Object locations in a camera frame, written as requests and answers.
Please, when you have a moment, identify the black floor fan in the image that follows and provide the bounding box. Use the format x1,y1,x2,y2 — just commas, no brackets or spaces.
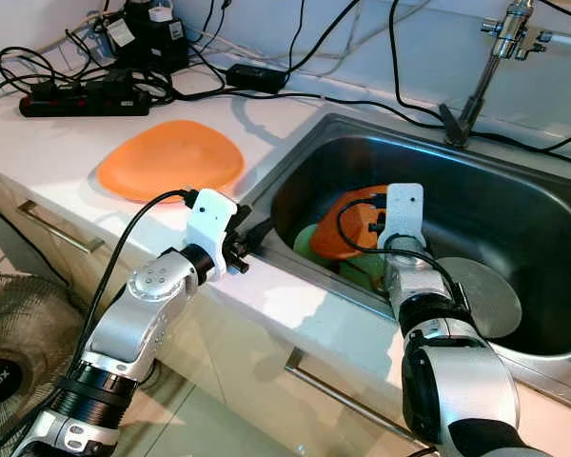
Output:
0,274,39,457

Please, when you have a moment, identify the metal sink faucet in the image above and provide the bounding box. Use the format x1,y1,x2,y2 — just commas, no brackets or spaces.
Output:
438,0,553,149

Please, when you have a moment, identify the green dish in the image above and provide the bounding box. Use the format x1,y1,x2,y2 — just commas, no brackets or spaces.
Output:
293,224,391,287

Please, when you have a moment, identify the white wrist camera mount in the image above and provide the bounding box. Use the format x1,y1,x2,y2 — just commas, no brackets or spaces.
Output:
186,189,239,277
381,183,425,250

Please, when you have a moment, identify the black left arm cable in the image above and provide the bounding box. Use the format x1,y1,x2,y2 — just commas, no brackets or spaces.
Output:
81,190,199,382

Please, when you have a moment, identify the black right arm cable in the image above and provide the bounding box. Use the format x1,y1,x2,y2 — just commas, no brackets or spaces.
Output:
336,195,472,315

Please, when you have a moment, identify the black power strip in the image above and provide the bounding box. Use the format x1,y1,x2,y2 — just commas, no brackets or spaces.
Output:
19,81,139,117

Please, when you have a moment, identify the black countertop cable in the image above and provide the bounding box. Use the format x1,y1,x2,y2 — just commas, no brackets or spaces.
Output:
285,86,571,153

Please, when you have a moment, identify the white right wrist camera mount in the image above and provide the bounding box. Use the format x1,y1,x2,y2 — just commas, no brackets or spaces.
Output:
381,183,425,250

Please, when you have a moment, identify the orange plastic plate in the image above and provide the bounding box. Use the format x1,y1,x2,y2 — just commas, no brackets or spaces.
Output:
97,121,246,204

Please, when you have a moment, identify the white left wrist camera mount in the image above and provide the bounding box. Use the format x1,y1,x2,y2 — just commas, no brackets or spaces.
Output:
186,189,239,277

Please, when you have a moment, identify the white round bowl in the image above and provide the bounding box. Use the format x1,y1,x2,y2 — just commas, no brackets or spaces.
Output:
433,255,522,339

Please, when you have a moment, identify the white water hose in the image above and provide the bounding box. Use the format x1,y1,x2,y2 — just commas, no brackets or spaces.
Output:
538,29,571,49

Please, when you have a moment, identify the small black power adapter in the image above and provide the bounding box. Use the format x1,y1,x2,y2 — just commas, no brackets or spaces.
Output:
226,63,289,93

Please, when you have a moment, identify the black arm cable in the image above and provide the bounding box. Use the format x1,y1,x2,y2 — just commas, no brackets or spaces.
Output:
81,190,199,382
336,195,472,315

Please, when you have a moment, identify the black wall cable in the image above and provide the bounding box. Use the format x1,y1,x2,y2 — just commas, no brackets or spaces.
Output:
386,0,448,125

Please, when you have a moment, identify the orange plastic bowl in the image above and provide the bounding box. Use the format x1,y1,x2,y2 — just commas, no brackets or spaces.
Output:
309,186,389,263

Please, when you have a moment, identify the metal drawer handle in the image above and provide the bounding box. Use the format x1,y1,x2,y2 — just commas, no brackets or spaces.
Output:
284,348,420,444
22,198,101,254

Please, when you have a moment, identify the stainless steel sink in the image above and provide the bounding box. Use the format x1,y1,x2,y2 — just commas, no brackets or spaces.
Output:
233,112,571,406

